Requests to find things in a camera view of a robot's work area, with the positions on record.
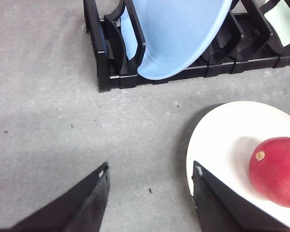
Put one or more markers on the white plate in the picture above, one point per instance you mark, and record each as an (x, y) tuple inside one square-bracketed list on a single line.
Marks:
[(224, 139)]

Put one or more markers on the red pomegranate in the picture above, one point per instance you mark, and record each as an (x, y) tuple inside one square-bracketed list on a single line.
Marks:
[(269, 171)]

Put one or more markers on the black plastic dish rack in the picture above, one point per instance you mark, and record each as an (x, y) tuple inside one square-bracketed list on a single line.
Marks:
[(249, 40)]

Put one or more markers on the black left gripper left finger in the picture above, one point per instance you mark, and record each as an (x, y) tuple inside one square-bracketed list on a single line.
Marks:
[(80, 209)]

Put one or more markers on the blue plate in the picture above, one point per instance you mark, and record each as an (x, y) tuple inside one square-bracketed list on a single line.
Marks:
[(176, 32)]

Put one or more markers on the green plate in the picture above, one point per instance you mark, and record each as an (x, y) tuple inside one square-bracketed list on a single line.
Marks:
[(279, 18)]

